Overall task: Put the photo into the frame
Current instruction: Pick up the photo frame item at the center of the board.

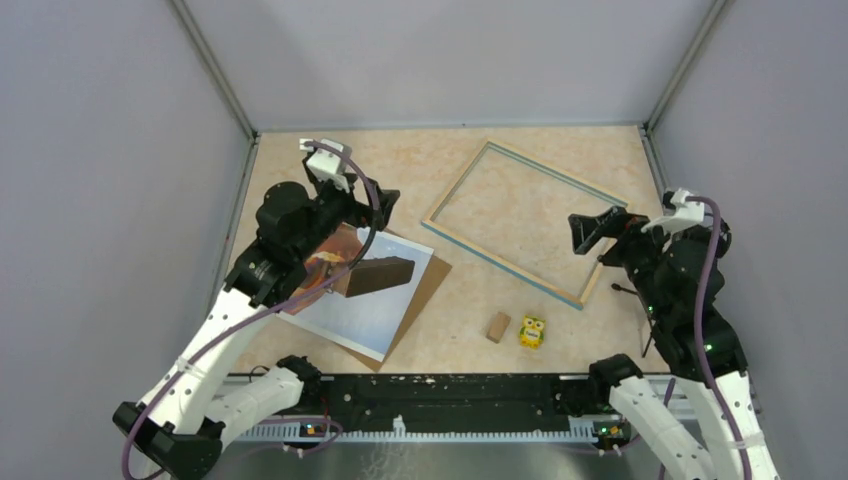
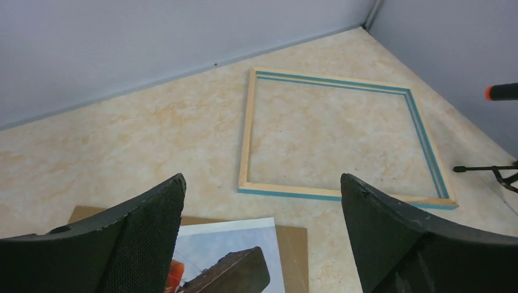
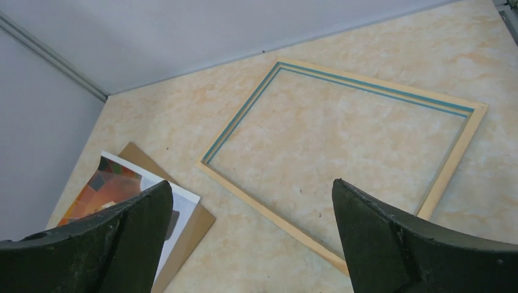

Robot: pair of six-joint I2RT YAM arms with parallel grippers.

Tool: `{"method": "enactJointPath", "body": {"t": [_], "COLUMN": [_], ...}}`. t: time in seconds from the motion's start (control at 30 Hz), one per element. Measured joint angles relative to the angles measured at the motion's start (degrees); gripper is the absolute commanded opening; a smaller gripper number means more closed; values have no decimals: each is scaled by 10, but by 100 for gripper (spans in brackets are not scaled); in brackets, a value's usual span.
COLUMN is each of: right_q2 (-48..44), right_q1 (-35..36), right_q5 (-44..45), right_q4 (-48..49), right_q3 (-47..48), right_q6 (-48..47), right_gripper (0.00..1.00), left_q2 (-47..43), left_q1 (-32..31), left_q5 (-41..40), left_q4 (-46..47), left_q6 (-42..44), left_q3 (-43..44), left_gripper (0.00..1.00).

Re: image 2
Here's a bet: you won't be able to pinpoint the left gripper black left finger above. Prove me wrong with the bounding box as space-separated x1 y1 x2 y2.
1 174 186 292

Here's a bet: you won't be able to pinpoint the black microphone tripod stand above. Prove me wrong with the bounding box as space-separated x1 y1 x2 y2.
453 161 517 193

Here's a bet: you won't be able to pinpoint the printed photo sheet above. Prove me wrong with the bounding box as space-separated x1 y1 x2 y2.
165 217 286 292

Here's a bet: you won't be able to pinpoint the brown cardboard backing board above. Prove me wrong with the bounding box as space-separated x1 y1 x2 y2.
67 205 310 293

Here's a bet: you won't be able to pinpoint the wooden picture frame blue edges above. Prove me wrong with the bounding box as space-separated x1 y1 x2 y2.
237 67 459 210

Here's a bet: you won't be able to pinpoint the black microphone with orange tip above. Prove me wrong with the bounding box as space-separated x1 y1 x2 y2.
484 82 518 101

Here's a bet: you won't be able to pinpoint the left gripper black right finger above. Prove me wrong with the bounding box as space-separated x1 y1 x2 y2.
340 173 517 292

